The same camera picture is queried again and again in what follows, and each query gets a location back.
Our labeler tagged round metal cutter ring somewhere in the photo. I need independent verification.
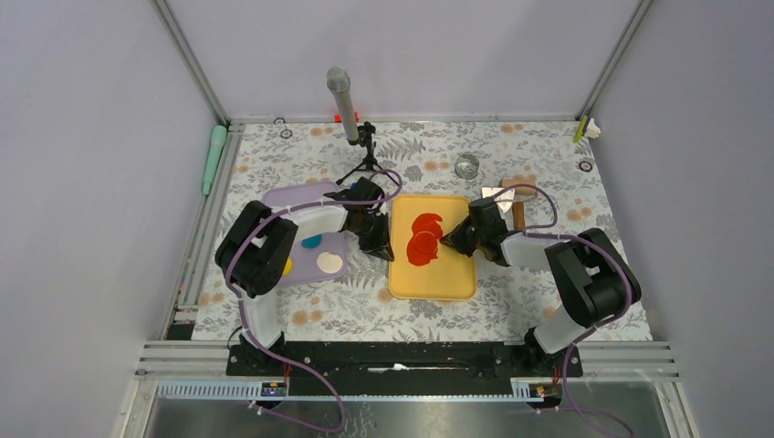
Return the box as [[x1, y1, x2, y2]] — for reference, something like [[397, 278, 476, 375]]
[[454, 153, 480, 180]]

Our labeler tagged metal dough scraper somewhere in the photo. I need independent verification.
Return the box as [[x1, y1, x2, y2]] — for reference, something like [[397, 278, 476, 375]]
[[480, 186, 527, 231]]

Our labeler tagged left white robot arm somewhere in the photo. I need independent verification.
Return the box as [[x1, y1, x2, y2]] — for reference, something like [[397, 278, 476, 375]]
[[214, 177, 402, 375]]

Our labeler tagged black mini tripod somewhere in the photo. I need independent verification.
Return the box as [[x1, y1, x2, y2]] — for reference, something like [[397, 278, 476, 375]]
[[335, 121, 384, 185]]

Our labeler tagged flat blue dough disc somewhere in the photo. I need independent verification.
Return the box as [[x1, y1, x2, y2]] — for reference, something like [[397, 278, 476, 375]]
[[301, 235, 322, 249]]

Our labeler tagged flat yellow dough disc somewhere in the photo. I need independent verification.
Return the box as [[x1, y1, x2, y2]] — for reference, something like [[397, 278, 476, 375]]
[[282, 257, 293, 276]]

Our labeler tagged grey microphone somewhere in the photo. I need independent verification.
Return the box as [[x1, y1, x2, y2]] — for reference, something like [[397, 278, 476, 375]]
[[326, 66, 361, 145]]

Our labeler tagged white corner clip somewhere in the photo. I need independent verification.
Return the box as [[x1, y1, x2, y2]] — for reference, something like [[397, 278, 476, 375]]
[[573, 115, 601, 142]]

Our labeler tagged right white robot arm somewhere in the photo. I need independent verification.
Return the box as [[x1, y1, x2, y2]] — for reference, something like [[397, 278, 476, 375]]
[[440, 197, 642, 376]]

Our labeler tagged red dough ball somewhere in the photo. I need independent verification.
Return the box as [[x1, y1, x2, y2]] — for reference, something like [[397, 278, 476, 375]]
[[406, 213, 444, 266]]

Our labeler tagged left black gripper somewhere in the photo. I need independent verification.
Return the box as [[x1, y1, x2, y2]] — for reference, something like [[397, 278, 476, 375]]
[[350, 212, 393, 263]]

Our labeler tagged yellow tray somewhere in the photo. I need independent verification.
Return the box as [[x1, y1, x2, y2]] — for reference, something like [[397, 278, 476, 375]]
[[388, 194, 476, 301]]

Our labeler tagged flat white dough disc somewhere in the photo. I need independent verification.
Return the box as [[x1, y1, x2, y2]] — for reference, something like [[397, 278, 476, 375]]
[[316, 252, 344, 274]]

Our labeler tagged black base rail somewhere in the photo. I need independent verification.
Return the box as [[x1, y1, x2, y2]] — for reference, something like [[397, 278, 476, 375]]
[[225, 339, 583, 397]]

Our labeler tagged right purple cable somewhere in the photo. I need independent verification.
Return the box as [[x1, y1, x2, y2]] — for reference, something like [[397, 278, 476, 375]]
[[490, 183, 635, 438]]

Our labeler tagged wooden dough roller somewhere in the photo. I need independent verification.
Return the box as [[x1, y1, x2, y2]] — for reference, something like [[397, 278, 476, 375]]
[[499, 174, 538, 196]]

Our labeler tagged purple tray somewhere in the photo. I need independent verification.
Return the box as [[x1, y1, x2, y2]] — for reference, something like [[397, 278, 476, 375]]
[[261, 181, 348, 288]]

